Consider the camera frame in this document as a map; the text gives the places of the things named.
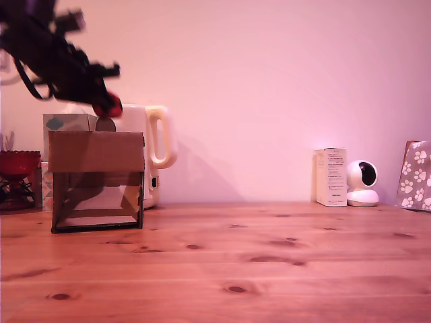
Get triangle pattern tissue box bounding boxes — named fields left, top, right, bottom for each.
left=40, top=161, right=54, bottom=212

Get white printed carton box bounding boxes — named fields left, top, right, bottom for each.
left=312, top=147, right=348, bottom=207

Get white tissue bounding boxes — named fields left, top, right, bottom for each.
left=63, top=102, right=89, bottom=115

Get cardboard dice tower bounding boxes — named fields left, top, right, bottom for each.
left=48, top=130, right=145, bottom=234

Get dark brown box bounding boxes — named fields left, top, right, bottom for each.
left=32, top=166, right=44, bottom=209

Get grey cloud print tissue box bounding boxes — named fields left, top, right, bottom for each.
left=42, top=113, right=98, bottom=162

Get thin black cord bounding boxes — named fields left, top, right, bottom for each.
left=0, top=178, right=36, bottom=203

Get red and black footbag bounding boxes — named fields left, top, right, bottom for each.
left=92, top=95, right=125, bottom=119

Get pale dried plant sprigs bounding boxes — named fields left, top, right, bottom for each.
left=0, top=131, right=17, bottom=152

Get red glass pedestal bowl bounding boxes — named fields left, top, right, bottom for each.
left=0, top=150, right=42, bottom=211

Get grey paw print bag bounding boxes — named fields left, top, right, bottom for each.
left=396, top=140, right=431, bottom=213

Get small white round camera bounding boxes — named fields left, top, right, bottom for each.
left=345, top=159, right=380, bottom=207

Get cream electric kettle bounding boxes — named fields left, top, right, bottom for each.
left=95, top=103, right=178, bottom=210

